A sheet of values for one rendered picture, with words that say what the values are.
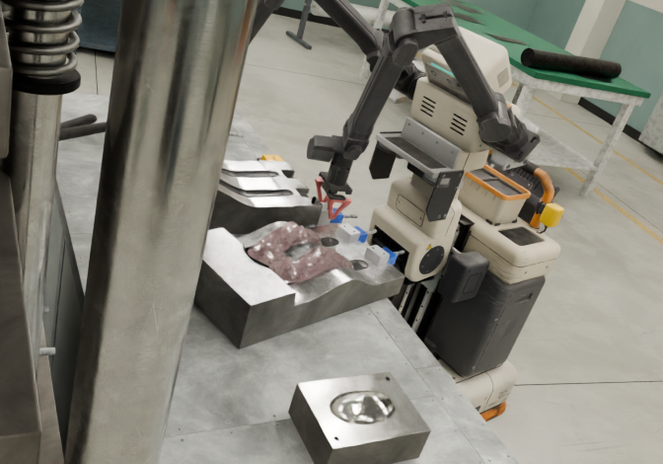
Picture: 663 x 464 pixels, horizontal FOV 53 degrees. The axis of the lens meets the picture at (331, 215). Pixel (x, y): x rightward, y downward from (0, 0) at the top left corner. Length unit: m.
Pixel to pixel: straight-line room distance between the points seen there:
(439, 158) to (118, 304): 1.60
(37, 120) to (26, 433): 0.36
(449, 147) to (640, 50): 6.62
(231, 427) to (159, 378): 0.81
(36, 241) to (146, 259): 0.49
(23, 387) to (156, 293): 0.19
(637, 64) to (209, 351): 7.44
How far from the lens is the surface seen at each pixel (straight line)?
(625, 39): 8.61
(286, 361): 1.36
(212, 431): 1.20
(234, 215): 1.69
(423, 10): 1.48
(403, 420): 1.23
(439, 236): 2.02
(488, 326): 2.26
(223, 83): 0.32
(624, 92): 5.20
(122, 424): 0.43
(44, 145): 0.77
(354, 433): 1.17
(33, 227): 0.82
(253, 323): 1.33
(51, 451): 1.17
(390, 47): 1.49
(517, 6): 9.83
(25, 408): 0.52
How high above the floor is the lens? 1.66
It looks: 26 degrees down
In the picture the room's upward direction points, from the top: 17 degrees clockwise
